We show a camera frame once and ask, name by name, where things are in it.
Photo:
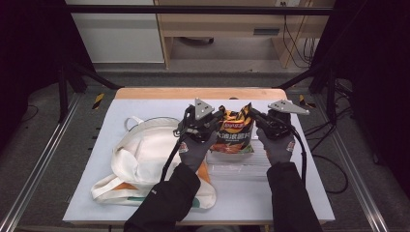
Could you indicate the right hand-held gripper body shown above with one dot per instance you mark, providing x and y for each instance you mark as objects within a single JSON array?
[{"x": 278, "y": 119}]

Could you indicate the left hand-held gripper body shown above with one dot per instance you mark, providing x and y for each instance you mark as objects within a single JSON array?
[{"x": 199, "y": 121}]

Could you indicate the black orange chips bag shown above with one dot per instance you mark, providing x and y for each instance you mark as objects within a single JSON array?
[{"x": 233, "y": 132}]

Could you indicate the clear plastic container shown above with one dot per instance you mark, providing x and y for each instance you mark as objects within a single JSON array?
[{"x": 238, "y": 164}]

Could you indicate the cream patterned tote bag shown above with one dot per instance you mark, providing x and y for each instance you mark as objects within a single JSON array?
[{"x": 141, "y": 161}]

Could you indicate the person's right hand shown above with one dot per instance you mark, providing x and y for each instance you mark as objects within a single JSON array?
[{"x": 278, "y": 150}]

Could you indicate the person's left hand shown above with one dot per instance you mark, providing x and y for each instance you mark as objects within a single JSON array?
[{"x": 195, "y": 151}]

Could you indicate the yellow black tape marker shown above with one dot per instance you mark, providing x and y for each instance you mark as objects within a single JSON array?
[
  {"x": 98, "y": 101},
  {"x": 304, "y": 101}
]

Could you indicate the grey label on desk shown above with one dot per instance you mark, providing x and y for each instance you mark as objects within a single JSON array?
[{"x": 266, "y": 32}]

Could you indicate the wooden desk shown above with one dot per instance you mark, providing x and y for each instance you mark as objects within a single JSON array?
[{"x": 225, "y": 22}]

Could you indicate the white cabinet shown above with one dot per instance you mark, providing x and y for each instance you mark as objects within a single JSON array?
[{"x": 119, "y": 35}]

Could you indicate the black frame strut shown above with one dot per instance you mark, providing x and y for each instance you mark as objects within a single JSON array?
[
  {"x": 330, "y": 93},
  {"x": 63, "y": 93}
]

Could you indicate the metal floor rail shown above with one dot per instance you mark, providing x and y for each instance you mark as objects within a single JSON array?
[
  {"x": 354, "y": 167},
  {"x": 38, "y": 161}
]

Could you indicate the black horizontal frame bar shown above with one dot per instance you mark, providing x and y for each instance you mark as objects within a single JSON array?
[{"x": 193, "y": 9}]

